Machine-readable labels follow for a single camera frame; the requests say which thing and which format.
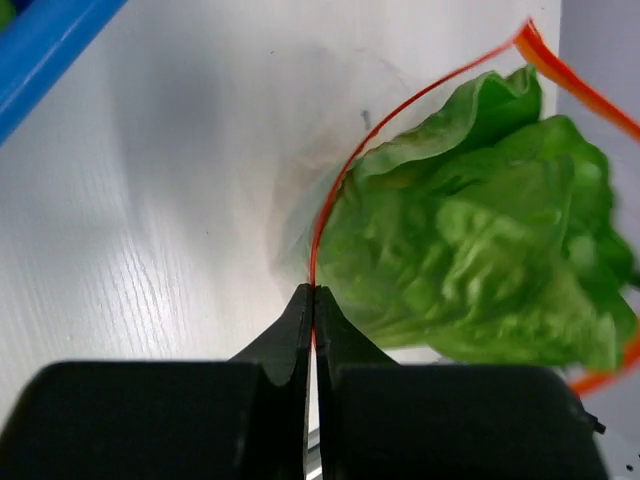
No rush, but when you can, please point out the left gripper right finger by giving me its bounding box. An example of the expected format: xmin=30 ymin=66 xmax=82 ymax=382
xmin=313 ymin=287 xmax=607 ymax=479

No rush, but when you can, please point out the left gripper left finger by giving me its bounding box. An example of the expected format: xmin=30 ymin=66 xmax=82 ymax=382
xmin=1 ymin=284 xmax=313 ymax=479

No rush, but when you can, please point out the blue plastic basket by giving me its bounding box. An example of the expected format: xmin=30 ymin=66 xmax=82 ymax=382
xmin=1 ymin=0 xmax=125 ymax=140

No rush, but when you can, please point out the clear zip top bag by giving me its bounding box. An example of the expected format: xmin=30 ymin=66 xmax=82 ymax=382
xmin=272 ymin=22 xmax=639 ymax=394

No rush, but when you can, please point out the green lettuce head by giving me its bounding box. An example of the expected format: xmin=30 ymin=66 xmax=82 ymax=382
xmin=316 ymin=65 xmax=637 ymax=371

